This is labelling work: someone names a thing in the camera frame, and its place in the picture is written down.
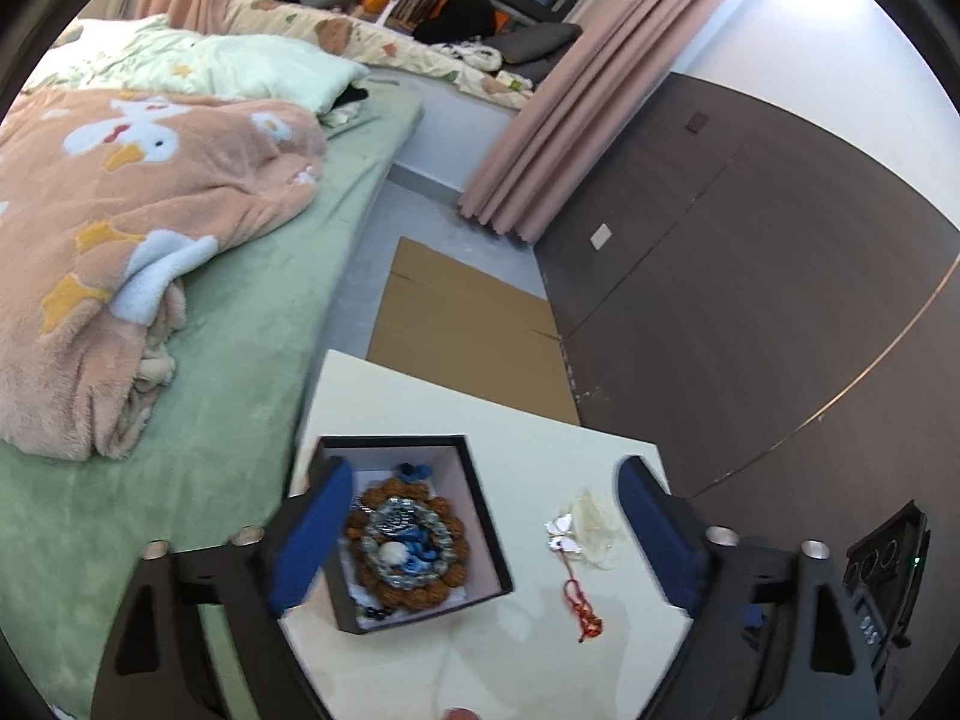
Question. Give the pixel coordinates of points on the green bed mattress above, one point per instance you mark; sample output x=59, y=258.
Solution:
x=215, y=453

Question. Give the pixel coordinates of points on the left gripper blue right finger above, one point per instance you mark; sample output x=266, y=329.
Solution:
x=668, y=532

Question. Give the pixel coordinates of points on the left hand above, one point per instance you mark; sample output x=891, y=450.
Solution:
x=460, y=713

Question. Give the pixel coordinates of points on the pink curtain by wall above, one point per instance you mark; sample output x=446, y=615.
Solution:
x=625, y=51

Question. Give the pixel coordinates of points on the white organza pouch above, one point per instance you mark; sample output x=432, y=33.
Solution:
x=597, y=530

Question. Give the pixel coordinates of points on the flattened cardboard sheet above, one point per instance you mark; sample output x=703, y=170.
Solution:
x=453, y=325

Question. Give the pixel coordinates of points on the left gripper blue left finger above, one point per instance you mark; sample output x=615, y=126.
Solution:
x=304, y=532

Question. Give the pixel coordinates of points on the blue fabric jewelry piece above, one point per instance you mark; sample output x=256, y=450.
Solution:
x=408, y=541

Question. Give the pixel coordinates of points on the white wall socket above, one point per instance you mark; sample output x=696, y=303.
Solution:
x=600, y=237

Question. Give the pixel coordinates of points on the red cord charm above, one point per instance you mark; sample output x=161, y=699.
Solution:
x=590, y=624

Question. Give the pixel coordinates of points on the floral window-seat cushion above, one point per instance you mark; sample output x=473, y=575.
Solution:
x=375, y=47

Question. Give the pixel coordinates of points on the black white-lined jewelry box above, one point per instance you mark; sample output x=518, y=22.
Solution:
x=367, y=597

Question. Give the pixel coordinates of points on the light green pillow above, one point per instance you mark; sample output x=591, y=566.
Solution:
x=150, y=55

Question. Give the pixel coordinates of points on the pink duck-pattern blanket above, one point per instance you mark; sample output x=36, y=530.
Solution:
x=109, y=198

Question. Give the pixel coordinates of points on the dark grey cushion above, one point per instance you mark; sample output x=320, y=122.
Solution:
x=530, y=44

